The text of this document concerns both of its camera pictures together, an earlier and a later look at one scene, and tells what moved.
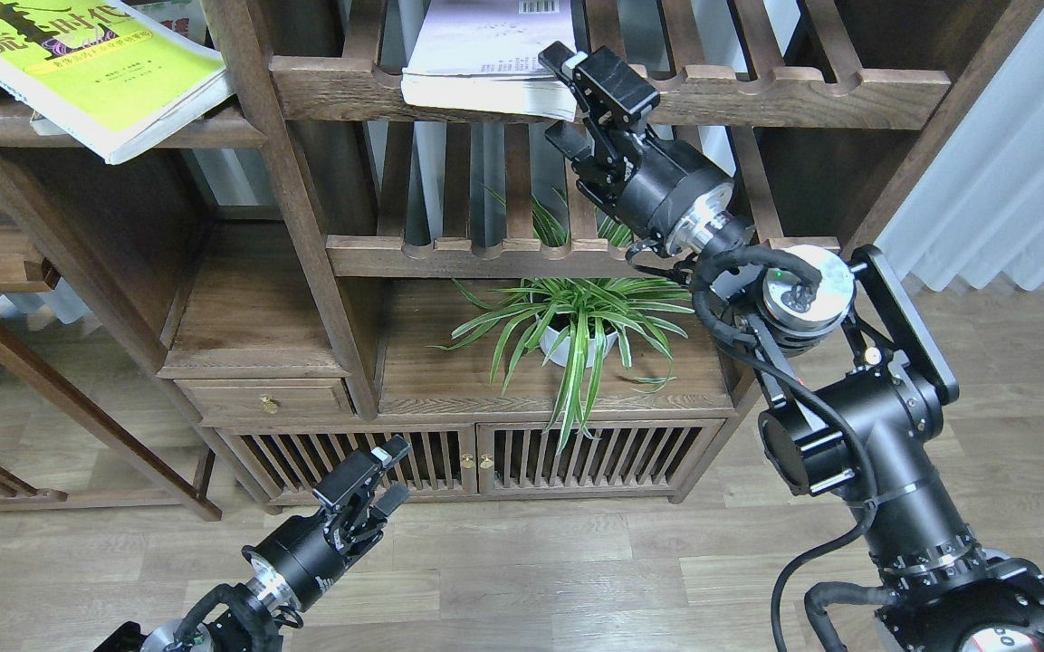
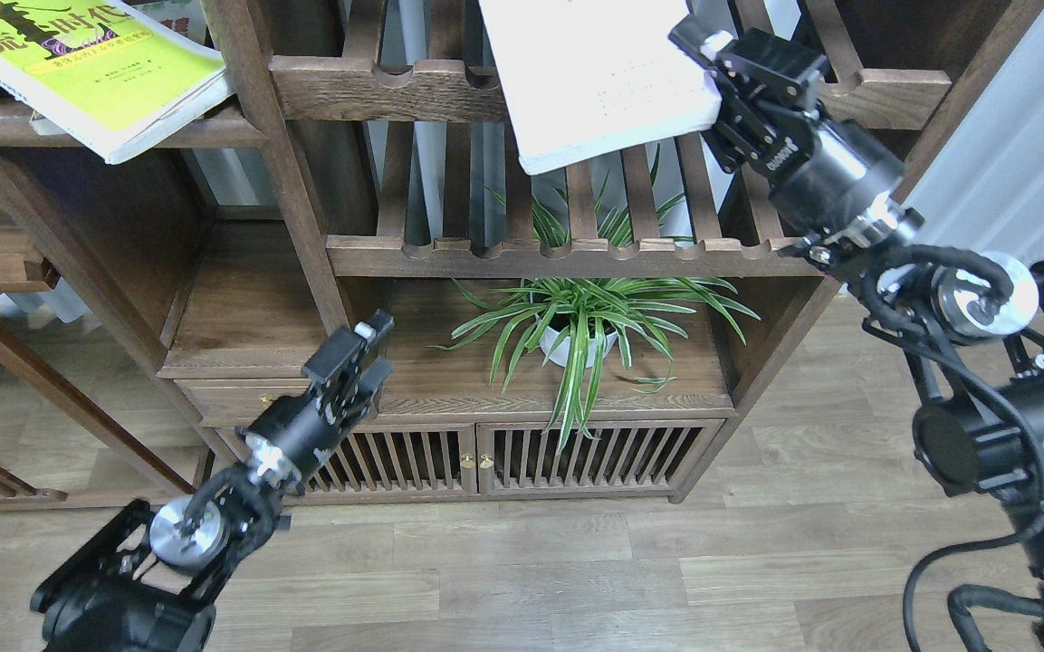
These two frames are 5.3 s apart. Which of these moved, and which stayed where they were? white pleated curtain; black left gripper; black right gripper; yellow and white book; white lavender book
Moved: black left gripper; white lavender book; black right gripper
Stayed: white pleated curtain; yellow and white book
